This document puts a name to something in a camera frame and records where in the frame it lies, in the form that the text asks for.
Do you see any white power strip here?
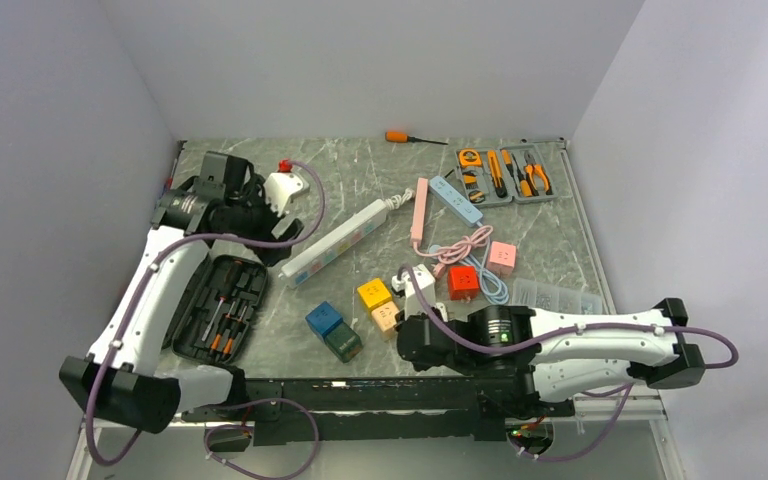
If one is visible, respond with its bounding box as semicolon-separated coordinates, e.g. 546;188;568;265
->
279;188;415;288

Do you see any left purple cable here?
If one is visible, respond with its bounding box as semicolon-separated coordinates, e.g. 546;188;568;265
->
84;158;327;480

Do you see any red cube adapter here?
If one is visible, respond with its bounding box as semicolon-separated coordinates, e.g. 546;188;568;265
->
446;265;481;301

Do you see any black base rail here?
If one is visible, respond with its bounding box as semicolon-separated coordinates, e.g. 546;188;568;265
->
182;376;575;446

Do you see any light blue power strip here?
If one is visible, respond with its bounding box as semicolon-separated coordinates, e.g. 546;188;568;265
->
428;176;483;228

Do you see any yellow cube adapter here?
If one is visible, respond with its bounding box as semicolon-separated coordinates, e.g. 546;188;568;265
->
356;278;393;312

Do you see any purple cable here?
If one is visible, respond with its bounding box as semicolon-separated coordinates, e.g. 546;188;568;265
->
84;158;327;480
399;263;740;464

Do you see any red blue pen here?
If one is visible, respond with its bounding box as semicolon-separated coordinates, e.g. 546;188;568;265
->
155;156;179;207

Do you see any pink power strip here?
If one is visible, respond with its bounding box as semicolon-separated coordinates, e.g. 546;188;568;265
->
409;177;429;247

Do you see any orange handled screwdriver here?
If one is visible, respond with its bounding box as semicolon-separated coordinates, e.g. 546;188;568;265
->
385;131;447;146

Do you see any blue cube adapter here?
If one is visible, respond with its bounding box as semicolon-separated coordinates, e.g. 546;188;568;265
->
305;301;344;341

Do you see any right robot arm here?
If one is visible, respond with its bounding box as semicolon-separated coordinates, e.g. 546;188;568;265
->
397;299;706;415

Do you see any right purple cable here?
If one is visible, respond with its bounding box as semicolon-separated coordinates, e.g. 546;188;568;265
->
399;263;740;464

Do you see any green cube adapter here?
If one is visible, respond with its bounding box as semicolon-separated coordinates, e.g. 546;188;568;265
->
323;322;363;363

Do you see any grey tool tray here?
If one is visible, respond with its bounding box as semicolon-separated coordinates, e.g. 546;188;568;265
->
455;143;557;209

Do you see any beige cube adapter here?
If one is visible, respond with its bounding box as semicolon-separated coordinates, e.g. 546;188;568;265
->
371;301;400;341

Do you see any black tool case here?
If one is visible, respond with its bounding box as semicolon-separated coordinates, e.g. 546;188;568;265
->
162;255;268;366

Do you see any pink cube socket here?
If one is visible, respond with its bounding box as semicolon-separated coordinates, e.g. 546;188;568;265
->
485;241;518;277

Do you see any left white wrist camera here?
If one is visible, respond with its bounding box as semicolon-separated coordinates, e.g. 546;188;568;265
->
264;172;310;217

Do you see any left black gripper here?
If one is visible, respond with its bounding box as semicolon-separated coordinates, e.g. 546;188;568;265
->
225;175;303;266

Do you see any clear screw box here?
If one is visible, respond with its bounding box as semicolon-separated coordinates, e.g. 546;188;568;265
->
509;278;604;315

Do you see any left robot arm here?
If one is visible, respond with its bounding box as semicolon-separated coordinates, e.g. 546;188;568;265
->
59;152;322;434

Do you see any pink coiled cable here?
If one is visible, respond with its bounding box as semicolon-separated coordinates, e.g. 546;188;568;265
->
411;225;495;280

